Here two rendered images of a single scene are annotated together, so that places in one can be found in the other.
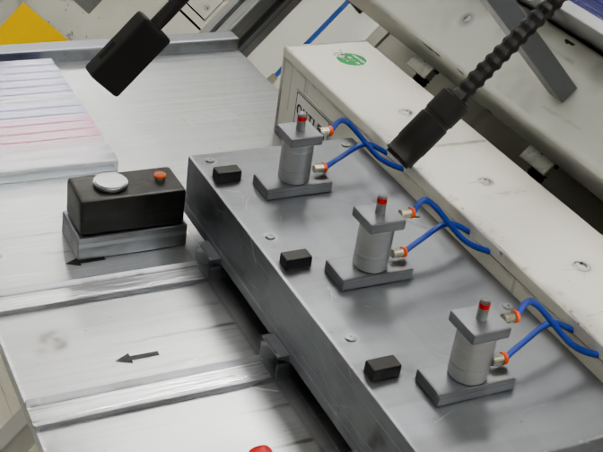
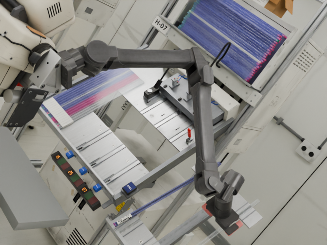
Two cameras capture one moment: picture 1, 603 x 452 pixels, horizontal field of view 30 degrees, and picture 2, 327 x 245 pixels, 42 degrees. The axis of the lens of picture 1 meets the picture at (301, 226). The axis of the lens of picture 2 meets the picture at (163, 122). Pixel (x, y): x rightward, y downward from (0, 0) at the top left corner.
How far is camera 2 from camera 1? 145 cm
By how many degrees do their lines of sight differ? 21
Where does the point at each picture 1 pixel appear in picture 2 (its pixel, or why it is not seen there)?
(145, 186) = (154, 90)
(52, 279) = (146, 106)
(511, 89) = not seen: hidden behind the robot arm
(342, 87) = not seen: hidden behind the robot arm
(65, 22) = (85, 17)
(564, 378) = (214, 107)
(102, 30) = (93, 16)
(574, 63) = (208, 58)
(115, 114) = (137, 71)
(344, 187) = (180, 83)
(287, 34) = not seen: outside the picture
